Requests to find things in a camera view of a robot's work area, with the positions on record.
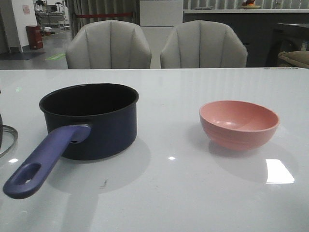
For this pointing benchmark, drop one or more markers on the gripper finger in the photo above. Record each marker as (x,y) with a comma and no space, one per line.
(1,130)

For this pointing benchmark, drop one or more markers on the glass lid with blue knob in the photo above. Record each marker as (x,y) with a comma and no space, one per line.
(9,139)

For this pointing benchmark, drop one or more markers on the pink bowl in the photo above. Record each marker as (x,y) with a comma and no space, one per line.
(238,125)

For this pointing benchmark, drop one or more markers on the dark blue saucepan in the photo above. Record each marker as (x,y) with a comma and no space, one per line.
(84,122)

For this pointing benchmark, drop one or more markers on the red bin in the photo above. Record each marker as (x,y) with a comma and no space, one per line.
(34,37)

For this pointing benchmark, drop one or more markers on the left grey chair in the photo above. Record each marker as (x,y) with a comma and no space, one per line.
(109,44)

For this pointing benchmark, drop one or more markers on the grey chair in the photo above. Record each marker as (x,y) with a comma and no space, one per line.
(203,44)
(109,44)

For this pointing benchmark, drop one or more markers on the red barrier tape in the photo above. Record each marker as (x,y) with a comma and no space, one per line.
(104,15)

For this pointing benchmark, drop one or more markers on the white cabinet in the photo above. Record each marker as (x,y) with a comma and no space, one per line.
(157,18)

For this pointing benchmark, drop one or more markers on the right grey chair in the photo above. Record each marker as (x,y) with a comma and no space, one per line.
(203,44)

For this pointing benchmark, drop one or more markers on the fruit plate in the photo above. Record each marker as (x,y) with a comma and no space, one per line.
(249,4)

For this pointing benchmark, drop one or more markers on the dark appliance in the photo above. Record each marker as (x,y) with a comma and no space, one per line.
(287,37)

